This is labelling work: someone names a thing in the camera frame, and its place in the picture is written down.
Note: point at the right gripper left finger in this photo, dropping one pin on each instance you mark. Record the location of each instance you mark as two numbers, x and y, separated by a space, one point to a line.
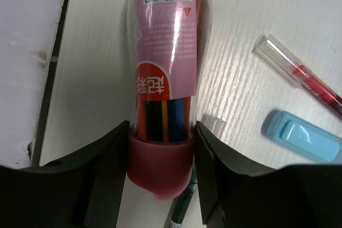
81 189

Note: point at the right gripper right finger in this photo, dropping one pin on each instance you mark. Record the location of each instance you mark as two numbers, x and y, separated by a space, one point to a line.
235 191

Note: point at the green pen refill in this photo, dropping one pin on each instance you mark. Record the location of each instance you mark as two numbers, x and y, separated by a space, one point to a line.
180 205

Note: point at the blue highlighter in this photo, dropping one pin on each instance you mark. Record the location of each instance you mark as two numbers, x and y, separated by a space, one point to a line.
302 137

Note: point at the red pen refill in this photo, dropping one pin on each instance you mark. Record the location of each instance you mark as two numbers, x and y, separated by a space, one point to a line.
288 65

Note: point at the pink capped marker bottle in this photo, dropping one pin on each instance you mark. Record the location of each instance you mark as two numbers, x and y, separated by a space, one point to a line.
167 42

